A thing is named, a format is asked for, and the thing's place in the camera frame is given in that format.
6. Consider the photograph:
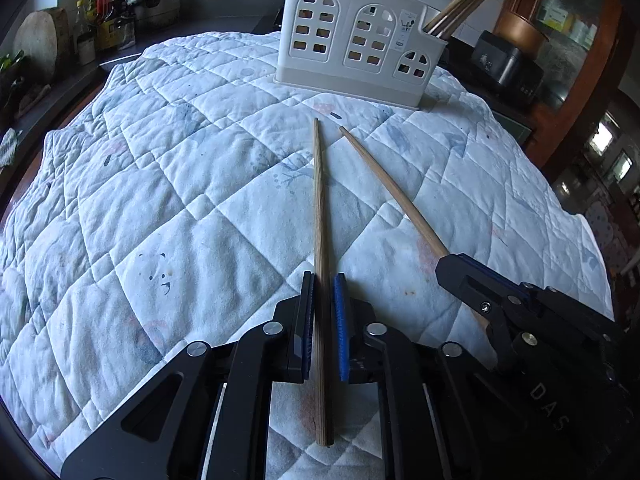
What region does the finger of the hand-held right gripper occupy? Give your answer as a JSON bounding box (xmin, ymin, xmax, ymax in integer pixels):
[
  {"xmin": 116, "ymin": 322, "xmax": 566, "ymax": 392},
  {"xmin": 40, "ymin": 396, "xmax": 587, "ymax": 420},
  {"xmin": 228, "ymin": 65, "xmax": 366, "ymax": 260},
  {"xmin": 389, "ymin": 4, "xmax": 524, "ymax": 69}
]
[
  {"xmin": 457, "ymin": 253, "xmax": 627, "ymax": 344},
  {"xmin": 435, "ymin": 254, "xmax": 540, "ymax": 372}
]

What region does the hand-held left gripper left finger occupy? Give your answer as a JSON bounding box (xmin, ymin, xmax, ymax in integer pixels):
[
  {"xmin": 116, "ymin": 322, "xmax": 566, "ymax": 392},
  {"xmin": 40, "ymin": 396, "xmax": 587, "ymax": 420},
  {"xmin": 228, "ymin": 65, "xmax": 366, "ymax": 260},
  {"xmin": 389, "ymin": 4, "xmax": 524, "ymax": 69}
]
[{"xmin": 60, "ymin": 271, "xmax": 317, "ymax": 480}]

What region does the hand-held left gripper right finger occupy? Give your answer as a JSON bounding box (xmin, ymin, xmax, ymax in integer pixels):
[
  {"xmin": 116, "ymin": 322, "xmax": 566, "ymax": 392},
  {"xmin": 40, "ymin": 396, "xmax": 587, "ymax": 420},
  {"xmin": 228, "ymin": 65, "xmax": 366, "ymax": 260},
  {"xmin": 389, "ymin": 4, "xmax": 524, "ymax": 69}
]
[{"xmin": 332, "ymin": 274, "xmax": 526, "ymax": 480}]

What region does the single wooden chopstick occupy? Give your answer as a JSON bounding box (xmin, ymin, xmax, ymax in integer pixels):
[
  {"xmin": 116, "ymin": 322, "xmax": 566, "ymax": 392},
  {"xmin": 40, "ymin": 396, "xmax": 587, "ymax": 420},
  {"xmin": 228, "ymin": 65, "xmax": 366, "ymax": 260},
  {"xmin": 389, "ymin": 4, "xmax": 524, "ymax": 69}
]
[
  {"xmin": 339, "ymin": 126, "xmax": 495, "ymax": 336},
  {"xmin": 312, "ymin": 117, "xmax": 335, "ymax": 448}
]

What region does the white plastic utensil holder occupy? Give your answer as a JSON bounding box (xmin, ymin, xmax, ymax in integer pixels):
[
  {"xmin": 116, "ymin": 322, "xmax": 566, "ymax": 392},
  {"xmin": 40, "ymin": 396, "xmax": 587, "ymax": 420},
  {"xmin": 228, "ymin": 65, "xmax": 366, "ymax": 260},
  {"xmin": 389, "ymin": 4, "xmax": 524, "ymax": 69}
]
[{"xmin": 274, "ymin": 0, "xmax": 435, "ymax": 110}]

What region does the bunch of wooden chopsticks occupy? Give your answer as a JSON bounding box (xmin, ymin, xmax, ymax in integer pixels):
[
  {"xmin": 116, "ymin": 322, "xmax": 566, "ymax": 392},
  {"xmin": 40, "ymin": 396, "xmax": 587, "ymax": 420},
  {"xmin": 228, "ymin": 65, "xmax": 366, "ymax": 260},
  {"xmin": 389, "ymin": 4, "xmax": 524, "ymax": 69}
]
[{"xmin": 422, "ymin": 0, "xmax": 511, "ymax": 41}]

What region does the dotted cloth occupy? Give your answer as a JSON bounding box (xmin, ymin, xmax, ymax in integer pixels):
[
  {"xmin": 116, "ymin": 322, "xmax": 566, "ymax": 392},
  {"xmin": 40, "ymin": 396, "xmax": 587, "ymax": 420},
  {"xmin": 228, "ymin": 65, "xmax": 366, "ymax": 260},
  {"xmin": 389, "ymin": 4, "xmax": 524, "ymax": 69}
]
[{"xmin": 582, "ymin": 200, "xmax": 633, "ymax": 286}]

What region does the wooden glass cabinet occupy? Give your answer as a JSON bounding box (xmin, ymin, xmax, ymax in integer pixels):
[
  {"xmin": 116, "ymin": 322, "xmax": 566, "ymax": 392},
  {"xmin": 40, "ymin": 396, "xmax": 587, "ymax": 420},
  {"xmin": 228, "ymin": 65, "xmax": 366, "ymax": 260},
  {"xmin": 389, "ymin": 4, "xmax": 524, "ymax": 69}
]
[{"xmin": 492, "ymin": 0, "xmax": 640, "ymax": 176}]

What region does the white quilted mat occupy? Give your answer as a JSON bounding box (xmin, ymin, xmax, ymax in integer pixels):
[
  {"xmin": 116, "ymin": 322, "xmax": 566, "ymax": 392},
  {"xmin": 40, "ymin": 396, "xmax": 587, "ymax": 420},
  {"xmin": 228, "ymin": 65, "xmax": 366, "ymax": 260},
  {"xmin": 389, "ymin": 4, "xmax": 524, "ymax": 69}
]
[{"xmin": 0, "ymin": 30, "xmax": 616, "ymax": 480}]

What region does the copper inner pot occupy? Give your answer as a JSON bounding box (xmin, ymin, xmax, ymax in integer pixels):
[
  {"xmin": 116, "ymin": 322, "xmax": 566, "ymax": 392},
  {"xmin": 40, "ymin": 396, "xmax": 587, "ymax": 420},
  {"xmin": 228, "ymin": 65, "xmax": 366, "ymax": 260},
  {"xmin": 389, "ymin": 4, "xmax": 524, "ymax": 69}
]
[{"xmin": 500, "ymin": 15, "xmax": 551, "ymax": 53}]

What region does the yellow green carton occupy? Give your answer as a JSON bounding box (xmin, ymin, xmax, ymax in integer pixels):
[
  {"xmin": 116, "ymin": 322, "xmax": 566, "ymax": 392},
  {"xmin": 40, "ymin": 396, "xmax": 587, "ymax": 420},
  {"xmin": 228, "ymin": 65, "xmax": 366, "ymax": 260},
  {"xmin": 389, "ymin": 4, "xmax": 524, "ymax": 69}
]
[{"xmin": 542, "ymin": 5, "xmax": 571, "ymax": 29}]

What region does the metal pot with lid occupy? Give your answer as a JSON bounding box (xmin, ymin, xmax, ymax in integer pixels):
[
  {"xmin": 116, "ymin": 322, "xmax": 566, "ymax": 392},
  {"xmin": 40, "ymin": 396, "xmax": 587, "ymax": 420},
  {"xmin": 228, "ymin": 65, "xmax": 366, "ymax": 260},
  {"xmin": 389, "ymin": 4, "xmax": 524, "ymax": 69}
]
[{"xmin": 132, "ymin": 0, "xmax": 183, "ymax": 31}]

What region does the grey dishcloth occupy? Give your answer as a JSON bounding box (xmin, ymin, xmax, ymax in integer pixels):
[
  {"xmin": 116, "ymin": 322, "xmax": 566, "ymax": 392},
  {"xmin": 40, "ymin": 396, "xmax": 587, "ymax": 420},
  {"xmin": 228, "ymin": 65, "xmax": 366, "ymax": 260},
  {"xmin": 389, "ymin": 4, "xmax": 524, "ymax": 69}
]
[{"xmin": 0, "ymin": 127, "xmax": 21, "ymax": 166}]

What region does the brown lumpy object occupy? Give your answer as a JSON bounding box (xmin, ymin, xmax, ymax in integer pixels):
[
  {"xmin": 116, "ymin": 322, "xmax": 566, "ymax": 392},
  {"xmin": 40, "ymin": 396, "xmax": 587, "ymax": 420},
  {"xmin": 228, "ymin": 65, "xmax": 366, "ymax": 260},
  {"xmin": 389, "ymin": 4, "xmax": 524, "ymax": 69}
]
[{"xmin": 20, "ymin": 82, "xmax": 51, "ymax": 114}]

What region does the cluster of condiment bottles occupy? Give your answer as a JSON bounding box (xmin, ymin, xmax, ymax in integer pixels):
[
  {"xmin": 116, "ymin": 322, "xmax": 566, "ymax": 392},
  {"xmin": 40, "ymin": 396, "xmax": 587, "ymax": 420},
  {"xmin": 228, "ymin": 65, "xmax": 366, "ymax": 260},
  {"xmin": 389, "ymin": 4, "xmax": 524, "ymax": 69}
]
[{"xmin": 72, "ymin": 0, "xmax": 138, "ymax": 66}]

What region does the metal bowl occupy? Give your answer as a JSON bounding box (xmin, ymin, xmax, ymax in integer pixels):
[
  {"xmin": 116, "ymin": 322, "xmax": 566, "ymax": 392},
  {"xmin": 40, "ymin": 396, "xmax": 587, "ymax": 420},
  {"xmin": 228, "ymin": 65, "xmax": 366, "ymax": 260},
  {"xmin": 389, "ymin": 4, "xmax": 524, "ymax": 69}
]
[{"xmin": 0, "ymin": 71, "xmax": 26, "ymax": 112}]

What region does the round wooden cutting board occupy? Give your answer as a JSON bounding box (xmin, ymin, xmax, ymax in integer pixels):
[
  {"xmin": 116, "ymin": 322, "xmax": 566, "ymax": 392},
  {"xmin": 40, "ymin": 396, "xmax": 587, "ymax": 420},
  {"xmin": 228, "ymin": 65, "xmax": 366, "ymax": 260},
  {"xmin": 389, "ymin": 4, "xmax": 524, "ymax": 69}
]
[{"xmin": 12, "ymin": 7, "xmax": 71, "ymax": 83}]

